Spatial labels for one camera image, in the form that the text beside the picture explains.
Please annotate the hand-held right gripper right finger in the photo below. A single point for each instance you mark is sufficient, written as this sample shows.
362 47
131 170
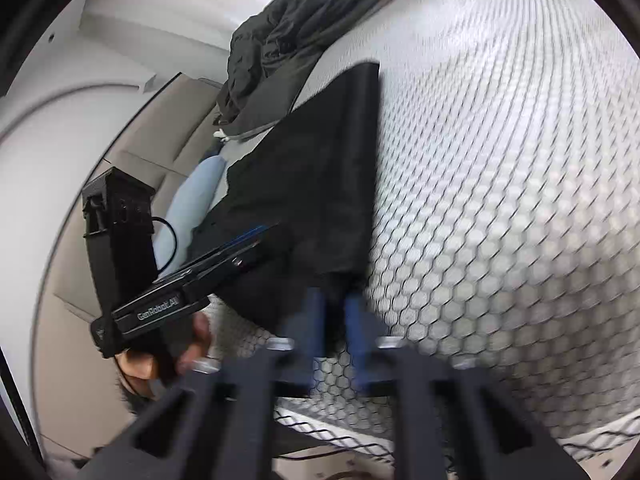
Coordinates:
355 335

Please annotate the black pants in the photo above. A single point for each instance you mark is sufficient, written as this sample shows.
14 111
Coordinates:
320 170

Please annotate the person's left hand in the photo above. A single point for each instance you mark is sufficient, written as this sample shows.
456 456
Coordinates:
195 332

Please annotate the light blue cloth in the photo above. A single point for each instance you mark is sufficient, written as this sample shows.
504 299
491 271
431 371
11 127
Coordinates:
192 200

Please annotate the dark green garment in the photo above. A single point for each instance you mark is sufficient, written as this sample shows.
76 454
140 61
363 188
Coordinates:
295 20

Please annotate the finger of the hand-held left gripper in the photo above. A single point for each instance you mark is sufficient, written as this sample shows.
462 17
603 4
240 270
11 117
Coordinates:
235 240
225 265

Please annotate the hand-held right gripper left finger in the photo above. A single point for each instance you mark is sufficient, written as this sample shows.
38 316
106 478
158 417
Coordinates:
314 320

